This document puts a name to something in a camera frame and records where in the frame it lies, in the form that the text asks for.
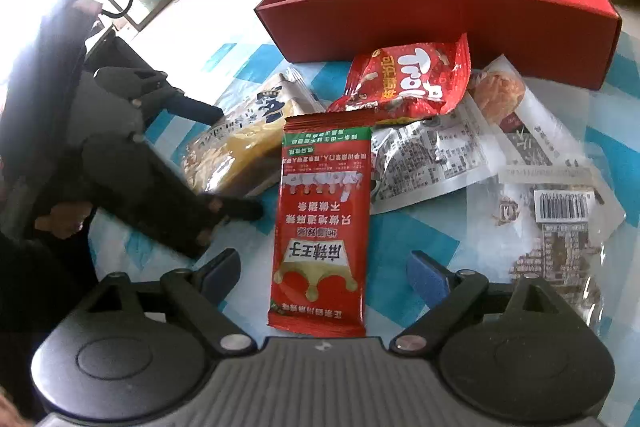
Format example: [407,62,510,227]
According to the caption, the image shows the person's left hand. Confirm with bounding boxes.
[34,202,97,239]

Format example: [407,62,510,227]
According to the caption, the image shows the yellow bread packet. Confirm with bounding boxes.
[181,68,328,198]

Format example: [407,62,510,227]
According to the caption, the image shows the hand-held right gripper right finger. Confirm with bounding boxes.
[389,251,577,356]

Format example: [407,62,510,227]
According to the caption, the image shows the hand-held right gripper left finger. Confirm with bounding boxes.
[69,248,259,356]

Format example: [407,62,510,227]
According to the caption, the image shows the dark dried snack packet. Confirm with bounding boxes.
[492,159,628,323]

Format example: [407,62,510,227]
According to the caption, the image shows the red candy bag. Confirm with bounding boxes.
[327,33,472,126]

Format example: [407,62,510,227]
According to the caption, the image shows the long red green snack packet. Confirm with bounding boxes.
[266,108,375,339]

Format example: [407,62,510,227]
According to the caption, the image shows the white packet with food picture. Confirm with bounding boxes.
[467,54,601,180]

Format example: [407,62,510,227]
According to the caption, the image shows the silver printed snack packet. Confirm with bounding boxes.
[370,107,501,215]

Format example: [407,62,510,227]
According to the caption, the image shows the blue white checkered cloth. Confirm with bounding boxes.
[87,27,640,344]

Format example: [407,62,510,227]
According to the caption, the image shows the red cardboard box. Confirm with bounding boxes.
[254,0,622,90]

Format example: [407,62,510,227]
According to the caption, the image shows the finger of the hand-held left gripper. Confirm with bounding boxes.
[81,134,267,259]
[95,67,225,126]

